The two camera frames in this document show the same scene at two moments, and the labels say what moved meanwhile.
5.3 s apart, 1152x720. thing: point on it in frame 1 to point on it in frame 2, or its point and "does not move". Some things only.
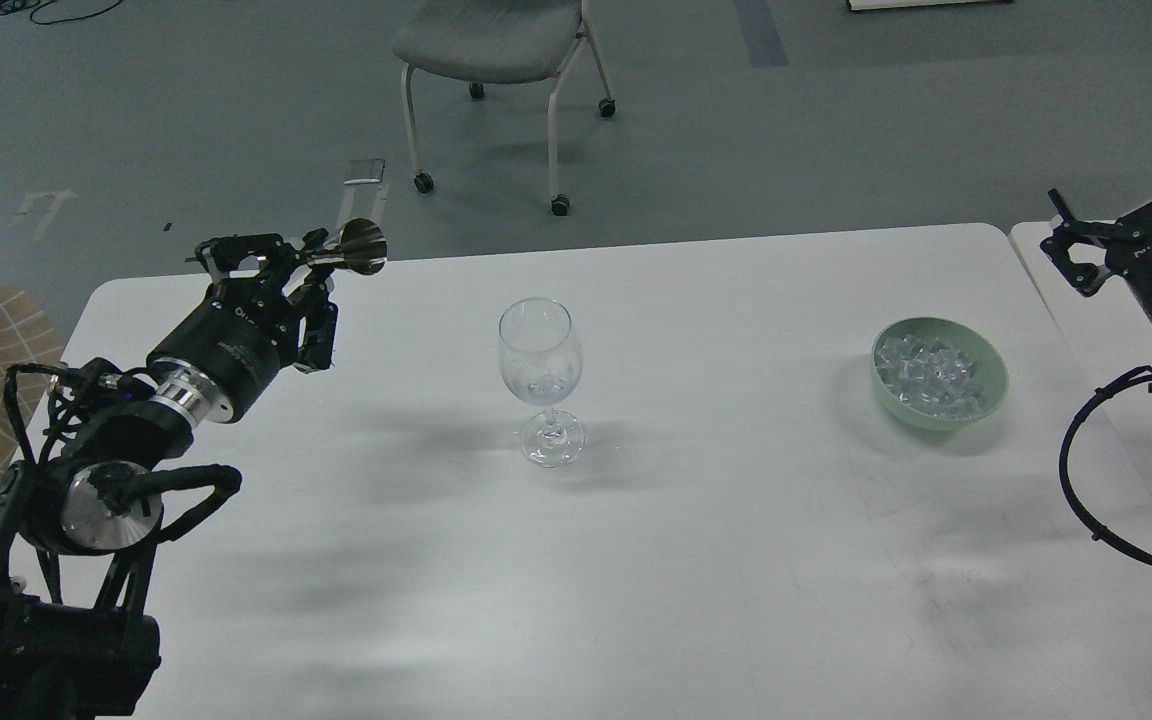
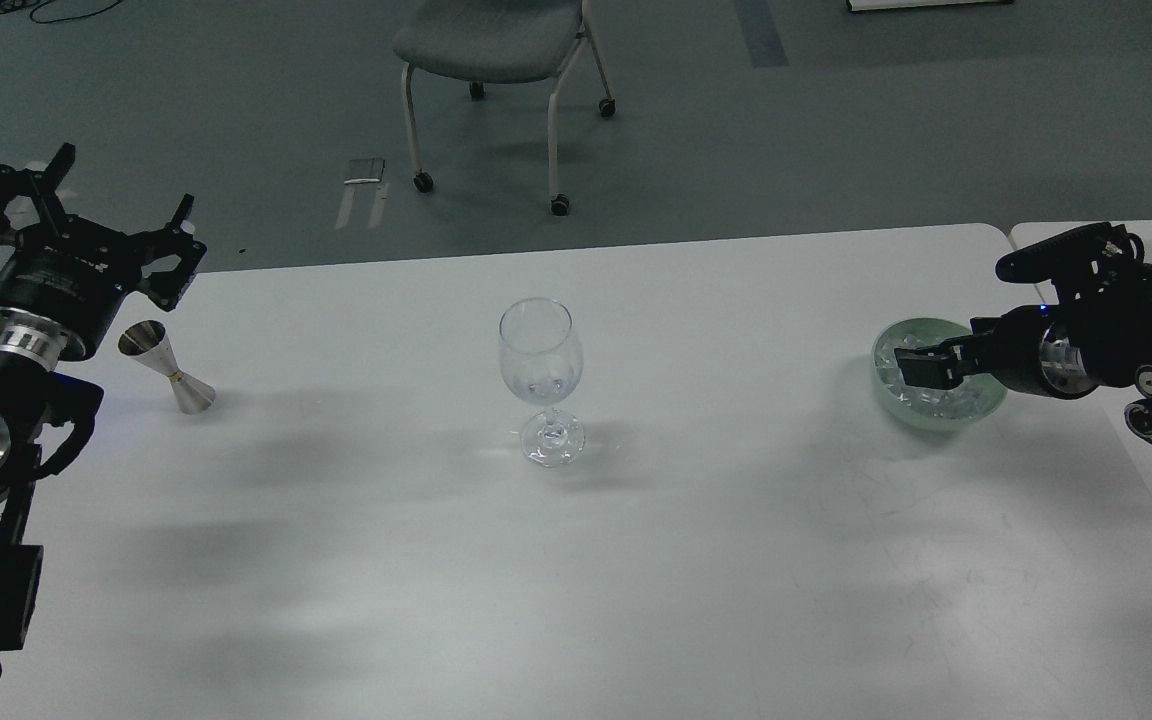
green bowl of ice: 936,374 does not move
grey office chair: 495,42 does not move
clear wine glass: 541,358 does not move
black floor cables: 2,7 does not move
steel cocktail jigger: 362,248 to 146,341
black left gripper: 237,338 to 63,284
